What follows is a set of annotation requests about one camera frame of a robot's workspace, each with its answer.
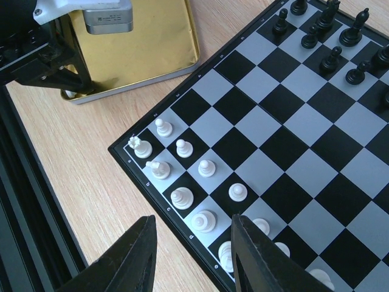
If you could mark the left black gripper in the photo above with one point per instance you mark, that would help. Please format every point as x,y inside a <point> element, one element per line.
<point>42,55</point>

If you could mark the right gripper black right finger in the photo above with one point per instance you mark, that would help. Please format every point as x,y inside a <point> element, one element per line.
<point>260,265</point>

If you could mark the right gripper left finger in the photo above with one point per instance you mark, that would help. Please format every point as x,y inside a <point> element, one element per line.
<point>128,265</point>

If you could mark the white pawn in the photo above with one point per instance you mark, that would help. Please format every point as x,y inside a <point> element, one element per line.
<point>206,168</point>
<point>238,192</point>
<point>284,248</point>
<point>184,149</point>
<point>163,128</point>
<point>323,277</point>
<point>263,225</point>

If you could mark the white king piece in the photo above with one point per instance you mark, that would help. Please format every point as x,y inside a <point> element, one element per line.
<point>225,256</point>

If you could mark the white piece back row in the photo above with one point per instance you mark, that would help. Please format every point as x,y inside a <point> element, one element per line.
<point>203,221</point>
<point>182,198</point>
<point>159,169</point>

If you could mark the white rook corner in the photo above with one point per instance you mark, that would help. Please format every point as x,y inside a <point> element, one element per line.
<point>142,149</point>

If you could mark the white chess piece lone bottom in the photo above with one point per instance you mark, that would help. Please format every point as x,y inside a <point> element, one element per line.
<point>70,94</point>

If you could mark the black grey chess board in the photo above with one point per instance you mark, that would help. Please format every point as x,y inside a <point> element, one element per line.
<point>318,175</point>

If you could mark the black chess pieces row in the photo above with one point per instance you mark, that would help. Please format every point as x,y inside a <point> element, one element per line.
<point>326,58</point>

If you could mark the gold metal tray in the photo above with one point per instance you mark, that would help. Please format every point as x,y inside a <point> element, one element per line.
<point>162,45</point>

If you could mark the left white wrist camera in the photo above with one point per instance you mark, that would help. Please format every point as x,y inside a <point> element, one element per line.
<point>100,16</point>

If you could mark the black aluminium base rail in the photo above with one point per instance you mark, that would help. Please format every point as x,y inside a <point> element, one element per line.
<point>38,249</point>

